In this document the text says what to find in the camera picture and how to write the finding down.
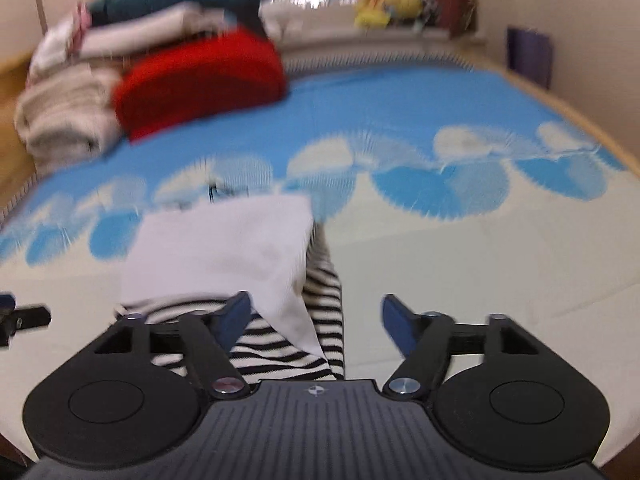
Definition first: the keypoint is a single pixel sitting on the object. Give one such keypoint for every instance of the folded cream white clothes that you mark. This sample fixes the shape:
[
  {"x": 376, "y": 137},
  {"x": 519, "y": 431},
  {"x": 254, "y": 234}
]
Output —
[{"x": 65, "y": 115}]

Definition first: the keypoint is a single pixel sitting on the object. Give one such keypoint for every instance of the black white striped garment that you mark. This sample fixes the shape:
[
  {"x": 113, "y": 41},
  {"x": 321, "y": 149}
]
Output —
[{"x": 267, "y": 246}]

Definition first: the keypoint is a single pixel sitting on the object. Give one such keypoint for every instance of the purple box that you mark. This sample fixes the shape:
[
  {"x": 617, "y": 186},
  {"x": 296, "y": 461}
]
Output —
[{"x": 530, "y": 54}]

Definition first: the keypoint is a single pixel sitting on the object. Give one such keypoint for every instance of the blue white patterned bedspread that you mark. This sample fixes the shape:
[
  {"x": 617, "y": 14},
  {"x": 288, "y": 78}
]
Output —
[{"x": 450, "y": 189}]

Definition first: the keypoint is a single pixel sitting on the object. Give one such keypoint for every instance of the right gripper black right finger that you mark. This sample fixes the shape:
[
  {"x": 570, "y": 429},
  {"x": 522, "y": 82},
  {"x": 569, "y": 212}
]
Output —
[{"x": 427, "y": 342}]

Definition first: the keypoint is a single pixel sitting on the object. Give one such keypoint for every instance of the folded red sweater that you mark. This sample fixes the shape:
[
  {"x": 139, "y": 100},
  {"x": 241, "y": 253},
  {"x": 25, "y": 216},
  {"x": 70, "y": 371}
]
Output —
[{"x": 201, "y": 78}]

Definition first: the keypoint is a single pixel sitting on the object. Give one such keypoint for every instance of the yellow plush toy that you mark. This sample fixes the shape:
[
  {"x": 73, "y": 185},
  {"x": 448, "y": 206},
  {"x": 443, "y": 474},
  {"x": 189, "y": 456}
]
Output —
[{"x": 380, "y": 13}]

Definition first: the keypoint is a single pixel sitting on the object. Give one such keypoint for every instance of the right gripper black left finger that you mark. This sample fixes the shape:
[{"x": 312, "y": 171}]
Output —
[{"x": 205, "y": 340}]

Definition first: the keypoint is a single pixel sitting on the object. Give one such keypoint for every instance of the folded dark teal garment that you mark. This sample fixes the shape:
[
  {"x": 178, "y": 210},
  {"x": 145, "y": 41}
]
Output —
[{"x": 107, "y": 12}]

